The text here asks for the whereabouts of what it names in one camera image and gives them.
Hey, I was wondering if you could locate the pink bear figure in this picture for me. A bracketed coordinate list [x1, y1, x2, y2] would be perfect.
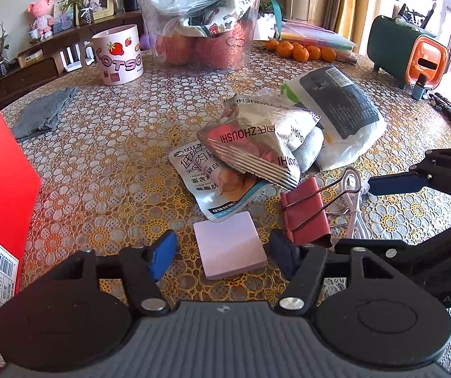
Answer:
[27, 0, 53, 40]

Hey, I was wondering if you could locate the stack of colourful folders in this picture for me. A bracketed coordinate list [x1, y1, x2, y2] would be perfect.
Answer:
[280, 20, 360, 64]

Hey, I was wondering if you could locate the white tissue pack dark label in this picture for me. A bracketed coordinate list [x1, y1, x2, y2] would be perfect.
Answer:
[280, 66, 387, 172]

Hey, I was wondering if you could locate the grey cloth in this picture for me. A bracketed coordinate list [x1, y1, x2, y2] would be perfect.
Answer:
[12, 87, 78, 142]

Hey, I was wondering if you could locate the red cardboard box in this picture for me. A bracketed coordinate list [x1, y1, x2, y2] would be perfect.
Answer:
[0, 101, 42, 371]

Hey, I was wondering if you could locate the pink strawberry print mug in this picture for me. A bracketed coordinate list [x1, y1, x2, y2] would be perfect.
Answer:
[81, 24, 144, 86]

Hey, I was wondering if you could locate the wooden television cabinet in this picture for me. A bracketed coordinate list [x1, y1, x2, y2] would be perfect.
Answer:
[0, 10, 143, 107]

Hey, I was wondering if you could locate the plant in patterned vase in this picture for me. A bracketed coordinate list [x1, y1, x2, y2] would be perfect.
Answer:
[58, 0, 97, 27]

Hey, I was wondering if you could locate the red binder clip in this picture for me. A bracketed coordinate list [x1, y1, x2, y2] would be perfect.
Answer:
[279, 167, 364, 249]

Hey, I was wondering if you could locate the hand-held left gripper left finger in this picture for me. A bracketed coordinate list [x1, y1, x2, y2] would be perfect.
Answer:
[48, 230, 179, 316]

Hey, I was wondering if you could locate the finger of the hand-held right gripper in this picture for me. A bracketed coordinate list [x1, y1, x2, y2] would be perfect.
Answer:
[333, 210, 451, 284]
[368, 147, 451, 215]

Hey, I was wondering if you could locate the small teal bottle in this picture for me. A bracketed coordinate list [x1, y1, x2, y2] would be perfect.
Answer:
[412, 73, 428, 101]

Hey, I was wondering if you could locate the white and blue food packet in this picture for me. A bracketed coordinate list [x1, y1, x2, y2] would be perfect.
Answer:
[168, 142, 273, 221]

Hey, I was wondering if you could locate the small white and wood box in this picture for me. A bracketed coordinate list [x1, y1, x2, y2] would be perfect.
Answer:
[17, 49, 45, 67]

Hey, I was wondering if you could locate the green box with orange front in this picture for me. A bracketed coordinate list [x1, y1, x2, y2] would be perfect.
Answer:
[367, 15, 451, 90]

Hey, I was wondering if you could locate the yellow-green photo frame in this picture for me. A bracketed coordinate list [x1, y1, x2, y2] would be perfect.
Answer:
[76, 0, 115, 26]

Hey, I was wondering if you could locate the white router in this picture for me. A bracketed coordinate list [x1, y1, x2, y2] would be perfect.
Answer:
[58, 41, 96, 73]

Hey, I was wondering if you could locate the small blue picture card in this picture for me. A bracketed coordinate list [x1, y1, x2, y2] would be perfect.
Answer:
[52, 4, 74, 34]

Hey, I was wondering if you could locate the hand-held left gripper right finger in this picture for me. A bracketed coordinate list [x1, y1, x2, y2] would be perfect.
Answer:
[269, 230, 423, 316]

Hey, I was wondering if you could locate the grey packet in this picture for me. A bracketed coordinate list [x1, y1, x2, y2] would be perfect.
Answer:
[292, 126, 324, 172]

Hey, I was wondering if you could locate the pink sticky note pad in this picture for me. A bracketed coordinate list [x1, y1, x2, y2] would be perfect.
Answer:
[193, 211, 268, 280]

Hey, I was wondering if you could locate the silver snack packet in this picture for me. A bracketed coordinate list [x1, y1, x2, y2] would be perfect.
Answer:
[197, 116, 302, 190]
[225, 94, 322, 142]

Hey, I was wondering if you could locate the white cable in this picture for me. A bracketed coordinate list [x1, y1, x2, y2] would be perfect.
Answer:
[333, 167, 371, 241]

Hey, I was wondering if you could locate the clear plastic container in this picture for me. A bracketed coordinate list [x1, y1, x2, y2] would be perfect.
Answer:
[141, 0, 263, 73]

